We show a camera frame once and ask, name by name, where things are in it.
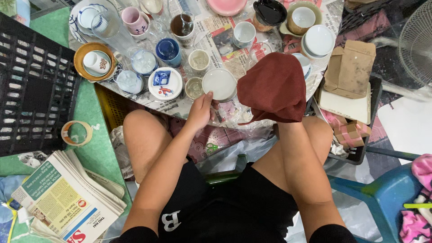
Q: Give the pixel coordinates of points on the small beige tea cup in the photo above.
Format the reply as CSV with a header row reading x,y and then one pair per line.
x,y
194,88

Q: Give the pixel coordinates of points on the dark blue mug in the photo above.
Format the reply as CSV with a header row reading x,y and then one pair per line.
x,y
168,52

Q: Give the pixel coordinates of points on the white cup flower print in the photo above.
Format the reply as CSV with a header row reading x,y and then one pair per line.
x,y
94,61

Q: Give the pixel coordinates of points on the crumpled newspaper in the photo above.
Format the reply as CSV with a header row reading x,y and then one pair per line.
x,y
118,148

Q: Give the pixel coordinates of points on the pink patterned cloth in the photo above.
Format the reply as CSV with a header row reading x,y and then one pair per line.
x,y
418,222

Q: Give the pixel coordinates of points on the pink plate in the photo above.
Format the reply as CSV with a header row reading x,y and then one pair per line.
x,y
226,6

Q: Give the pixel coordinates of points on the clear glass mug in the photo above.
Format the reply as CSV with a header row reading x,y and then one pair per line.
x,y
144,63
129,82

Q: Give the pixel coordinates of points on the white saucer blue red print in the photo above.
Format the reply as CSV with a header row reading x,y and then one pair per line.
x,y
165,84

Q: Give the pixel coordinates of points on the tall clear glass tumbler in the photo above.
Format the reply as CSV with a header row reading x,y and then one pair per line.
x,y
113,32

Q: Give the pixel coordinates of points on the white plastic bag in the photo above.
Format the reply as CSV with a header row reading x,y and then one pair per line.
x,y
236,152

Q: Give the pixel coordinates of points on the brown cardboard box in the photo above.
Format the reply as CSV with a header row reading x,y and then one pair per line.
x,y
351,69

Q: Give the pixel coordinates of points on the pale green saucer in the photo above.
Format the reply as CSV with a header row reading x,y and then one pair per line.
x,y
319,13

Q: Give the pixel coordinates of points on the stack of newspapers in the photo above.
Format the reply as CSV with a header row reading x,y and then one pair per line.
x,y
67,199

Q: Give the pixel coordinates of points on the teal saucer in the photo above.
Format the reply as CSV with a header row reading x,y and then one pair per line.
x,y
88,71

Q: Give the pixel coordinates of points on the white cup blue pattern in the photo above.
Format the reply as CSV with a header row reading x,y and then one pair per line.
x,y
87,16

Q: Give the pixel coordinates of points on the person's black shorts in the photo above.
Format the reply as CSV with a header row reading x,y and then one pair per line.
x,y
236,209

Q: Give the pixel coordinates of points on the small black plastic crate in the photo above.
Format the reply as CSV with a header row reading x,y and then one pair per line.
x,y
374,101

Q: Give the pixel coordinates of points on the stack of white bowls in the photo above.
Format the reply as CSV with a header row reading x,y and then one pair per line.
x,y
319,40

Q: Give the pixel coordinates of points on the person's left hand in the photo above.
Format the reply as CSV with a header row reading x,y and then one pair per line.
x,y
199,113

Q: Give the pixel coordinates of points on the person's black shirt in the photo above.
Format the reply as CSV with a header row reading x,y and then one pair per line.
x,y
330,234

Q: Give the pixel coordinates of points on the small clear glass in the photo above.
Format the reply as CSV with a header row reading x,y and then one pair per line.
x,y
187,23

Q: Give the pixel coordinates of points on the large black plastic crate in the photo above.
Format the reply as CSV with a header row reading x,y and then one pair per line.
x,y
33,91

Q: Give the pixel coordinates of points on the green floor mat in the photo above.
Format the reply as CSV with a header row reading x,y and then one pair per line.
x,y
98,135

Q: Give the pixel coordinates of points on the person's leg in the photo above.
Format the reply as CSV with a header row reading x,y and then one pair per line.
x,y
270,162
145,141

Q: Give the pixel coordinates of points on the clear glass goblet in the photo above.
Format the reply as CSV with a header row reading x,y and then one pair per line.
x,y
260,50

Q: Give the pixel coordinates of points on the newspaper table cover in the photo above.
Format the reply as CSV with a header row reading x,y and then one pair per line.
x,y
219,37

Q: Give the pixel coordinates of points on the cardboard boxes pink tape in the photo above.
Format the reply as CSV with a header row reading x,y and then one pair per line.
x,y
351,133

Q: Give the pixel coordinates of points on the pink mug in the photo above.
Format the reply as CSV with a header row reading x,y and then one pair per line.
x,y
134,21

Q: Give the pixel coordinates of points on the person's left leg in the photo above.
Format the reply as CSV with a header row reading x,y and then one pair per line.
x,y
145,141

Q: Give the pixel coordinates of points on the yellow plastic crate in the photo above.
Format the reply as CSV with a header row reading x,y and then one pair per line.
x,y
113,104

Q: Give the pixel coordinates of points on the white plate blue pattern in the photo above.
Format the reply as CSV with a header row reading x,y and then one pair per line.
x,y
75,30

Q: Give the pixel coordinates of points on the flat white box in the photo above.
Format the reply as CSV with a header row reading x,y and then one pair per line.
x,y
344,108

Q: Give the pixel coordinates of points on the person's right leg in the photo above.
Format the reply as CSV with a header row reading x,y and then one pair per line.
x,y
270,162

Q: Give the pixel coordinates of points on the clear stemmed glass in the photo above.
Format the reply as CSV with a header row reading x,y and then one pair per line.
x,y
155,10

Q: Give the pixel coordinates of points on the white bowl blue rim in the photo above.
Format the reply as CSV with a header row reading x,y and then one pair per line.
x,y
303,62

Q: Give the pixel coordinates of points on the brown yellow bowl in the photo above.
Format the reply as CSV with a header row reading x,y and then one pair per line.
x,y
78,65

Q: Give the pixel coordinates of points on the brown cup white inside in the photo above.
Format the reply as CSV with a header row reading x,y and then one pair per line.
x,y
302,18

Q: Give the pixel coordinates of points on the black glazed brown bowl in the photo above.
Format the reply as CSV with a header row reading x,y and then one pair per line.
x,y
270,13

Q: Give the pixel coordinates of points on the blue plastic chair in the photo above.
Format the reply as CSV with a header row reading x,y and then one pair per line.
x,y
384,195

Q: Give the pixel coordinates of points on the white paper sheet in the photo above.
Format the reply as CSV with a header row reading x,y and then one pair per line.
x,y
408,125

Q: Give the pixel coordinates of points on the dark red cloth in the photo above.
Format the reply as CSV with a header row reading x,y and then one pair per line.
x,y
273,87

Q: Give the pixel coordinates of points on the beige ceramic cup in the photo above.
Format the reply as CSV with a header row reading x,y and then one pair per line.
x,y
199,60

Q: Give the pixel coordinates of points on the white electric fan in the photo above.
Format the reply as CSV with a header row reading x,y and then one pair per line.
x,y
416,40

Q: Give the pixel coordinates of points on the brown white mug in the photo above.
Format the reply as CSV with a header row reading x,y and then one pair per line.
x,y
176,30

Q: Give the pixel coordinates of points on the plain white bowl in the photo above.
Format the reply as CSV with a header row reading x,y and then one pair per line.
x,y
219,84

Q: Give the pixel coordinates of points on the roll of clear tape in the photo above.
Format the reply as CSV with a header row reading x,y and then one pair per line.
x,y
67,136

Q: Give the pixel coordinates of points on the green plastic stool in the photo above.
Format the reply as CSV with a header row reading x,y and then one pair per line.
x,y
219,177

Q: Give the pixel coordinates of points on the white grey cup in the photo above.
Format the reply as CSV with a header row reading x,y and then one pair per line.
x,y
243,33

